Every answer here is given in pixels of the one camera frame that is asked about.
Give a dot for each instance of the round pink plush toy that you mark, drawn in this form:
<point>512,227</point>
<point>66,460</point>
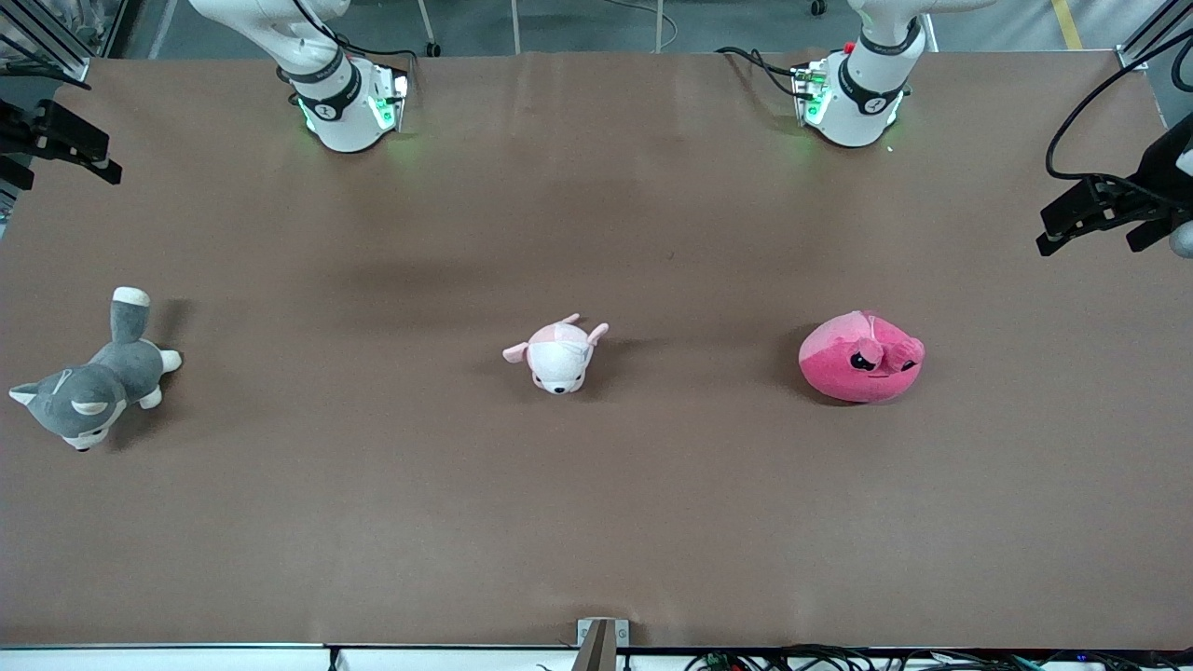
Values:
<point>839,368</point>

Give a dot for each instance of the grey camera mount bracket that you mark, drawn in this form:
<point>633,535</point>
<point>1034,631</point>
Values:
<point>601,643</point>

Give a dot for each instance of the white pink plush puppy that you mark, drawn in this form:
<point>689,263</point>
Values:
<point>559,359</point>

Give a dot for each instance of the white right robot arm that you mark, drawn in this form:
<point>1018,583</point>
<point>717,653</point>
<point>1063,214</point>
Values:
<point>335,112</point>

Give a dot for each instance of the brown table cover sheet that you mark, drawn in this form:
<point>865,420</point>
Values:
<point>596,513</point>

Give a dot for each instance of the grey white plush husky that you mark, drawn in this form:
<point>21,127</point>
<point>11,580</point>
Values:
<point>93,396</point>

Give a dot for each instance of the white stand leg with caster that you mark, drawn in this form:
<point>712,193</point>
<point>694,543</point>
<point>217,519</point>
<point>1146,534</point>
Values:
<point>429,23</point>

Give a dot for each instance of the aluminium frame profile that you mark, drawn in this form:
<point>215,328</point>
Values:
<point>1132,58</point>
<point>56,42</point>

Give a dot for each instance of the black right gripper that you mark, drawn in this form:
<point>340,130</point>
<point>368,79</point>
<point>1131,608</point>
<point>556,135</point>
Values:
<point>20,128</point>

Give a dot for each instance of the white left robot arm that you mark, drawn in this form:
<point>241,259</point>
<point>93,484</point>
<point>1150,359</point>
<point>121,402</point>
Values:
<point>857,102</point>

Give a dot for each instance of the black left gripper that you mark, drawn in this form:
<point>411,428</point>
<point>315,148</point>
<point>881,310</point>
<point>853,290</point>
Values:
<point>1167,174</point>

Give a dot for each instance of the white table front rail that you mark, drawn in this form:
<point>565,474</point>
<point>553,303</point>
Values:
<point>186,660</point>

